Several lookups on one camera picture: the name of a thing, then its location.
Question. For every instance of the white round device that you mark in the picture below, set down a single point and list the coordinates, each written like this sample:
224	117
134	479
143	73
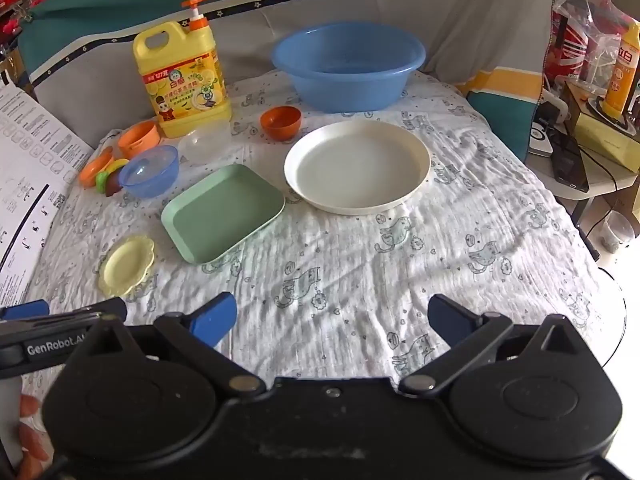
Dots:
541	137

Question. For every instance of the small yellow scalloped plate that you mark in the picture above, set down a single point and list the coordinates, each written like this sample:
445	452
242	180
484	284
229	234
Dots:
125	266

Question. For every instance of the white printed instruction sheet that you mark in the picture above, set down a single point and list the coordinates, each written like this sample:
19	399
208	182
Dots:
25	185

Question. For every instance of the orange toy pan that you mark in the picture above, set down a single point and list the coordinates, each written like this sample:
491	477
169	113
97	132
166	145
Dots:
95	170

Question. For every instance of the white round plate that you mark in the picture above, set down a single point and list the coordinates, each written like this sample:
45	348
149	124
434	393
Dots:
355	170

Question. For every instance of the clear transparent bowl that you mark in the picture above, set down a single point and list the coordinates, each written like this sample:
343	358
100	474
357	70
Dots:
202	147

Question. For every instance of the small orange bowl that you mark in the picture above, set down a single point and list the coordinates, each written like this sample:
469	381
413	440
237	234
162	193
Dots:
280	125

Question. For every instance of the clear plastic bag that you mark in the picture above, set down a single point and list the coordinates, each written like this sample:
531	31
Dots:
600	20

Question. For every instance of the brown toy vegetable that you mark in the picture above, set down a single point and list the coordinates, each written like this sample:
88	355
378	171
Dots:
115	184

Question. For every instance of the blue plastic basin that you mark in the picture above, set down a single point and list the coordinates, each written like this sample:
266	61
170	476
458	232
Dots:
350	85

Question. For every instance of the orange toy pot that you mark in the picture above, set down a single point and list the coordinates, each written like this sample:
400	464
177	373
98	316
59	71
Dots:
137	140

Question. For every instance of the pale yellow box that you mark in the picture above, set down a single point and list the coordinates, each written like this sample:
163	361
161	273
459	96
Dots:
605	137

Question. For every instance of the white side table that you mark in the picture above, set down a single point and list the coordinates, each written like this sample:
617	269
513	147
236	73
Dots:
600	185

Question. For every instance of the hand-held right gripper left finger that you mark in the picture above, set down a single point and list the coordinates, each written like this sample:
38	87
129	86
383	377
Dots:
216	317

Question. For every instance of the black tablet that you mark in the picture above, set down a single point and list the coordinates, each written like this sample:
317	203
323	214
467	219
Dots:
570	165

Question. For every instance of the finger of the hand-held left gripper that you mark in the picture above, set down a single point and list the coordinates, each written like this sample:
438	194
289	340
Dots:
25	309
100	310

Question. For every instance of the yellow detergent pump bottle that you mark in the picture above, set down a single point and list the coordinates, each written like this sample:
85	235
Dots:
190	85

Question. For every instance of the yellow squeeze bottle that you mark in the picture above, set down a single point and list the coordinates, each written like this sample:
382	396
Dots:
620	75

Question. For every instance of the yellow toy banana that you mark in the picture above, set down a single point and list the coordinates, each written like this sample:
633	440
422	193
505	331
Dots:
120	163

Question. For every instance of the blue transparent bowl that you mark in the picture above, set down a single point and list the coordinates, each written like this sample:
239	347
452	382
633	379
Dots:
150	175

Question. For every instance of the green toy vegetable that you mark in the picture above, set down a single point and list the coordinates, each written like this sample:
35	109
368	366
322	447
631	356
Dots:
103	182

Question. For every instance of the green rectangular plate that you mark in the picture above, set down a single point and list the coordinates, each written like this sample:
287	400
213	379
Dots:
220	215

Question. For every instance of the white cat-print blanket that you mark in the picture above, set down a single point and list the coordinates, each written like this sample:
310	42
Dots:
350	270

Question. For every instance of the red snack package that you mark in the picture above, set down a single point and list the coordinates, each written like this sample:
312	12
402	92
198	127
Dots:
570	45

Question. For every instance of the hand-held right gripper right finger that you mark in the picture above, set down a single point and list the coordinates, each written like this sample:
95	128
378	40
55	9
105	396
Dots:
448	319

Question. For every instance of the clear plastic cup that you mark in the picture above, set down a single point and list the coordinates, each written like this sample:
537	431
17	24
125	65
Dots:
616	232

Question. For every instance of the person's left hand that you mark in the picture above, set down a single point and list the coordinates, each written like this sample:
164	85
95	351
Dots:
34	435

